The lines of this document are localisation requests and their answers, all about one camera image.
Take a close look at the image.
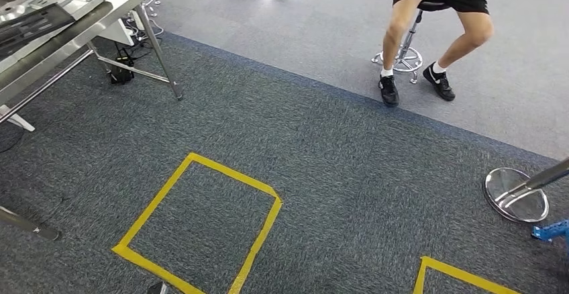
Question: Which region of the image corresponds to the black plastic panel part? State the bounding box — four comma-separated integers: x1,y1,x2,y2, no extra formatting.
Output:
0,3,76,59

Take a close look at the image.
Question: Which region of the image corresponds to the black power adapter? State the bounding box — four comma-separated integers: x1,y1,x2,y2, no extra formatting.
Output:
110,56,135,85

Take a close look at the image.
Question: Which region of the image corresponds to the white cable bundle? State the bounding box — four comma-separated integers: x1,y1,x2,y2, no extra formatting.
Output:
126,0,164,43

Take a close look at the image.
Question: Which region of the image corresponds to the yellow floor tape marking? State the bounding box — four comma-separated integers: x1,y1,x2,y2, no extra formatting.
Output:
412,256,523,294
111,152,284,294

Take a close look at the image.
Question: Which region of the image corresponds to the blue metal shelf rack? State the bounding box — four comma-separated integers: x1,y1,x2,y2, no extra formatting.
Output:
531,218,569,244

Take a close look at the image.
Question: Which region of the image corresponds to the chrome stool with black seat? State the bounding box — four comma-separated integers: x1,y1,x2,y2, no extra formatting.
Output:
371,0,452,85

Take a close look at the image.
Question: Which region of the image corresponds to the black shoe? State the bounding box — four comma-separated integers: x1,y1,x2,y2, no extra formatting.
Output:
378,75,400,108
422,62,456,103

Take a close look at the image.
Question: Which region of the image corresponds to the chrome stanchion post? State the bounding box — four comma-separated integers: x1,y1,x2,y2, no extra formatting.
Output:
483,156,569,224

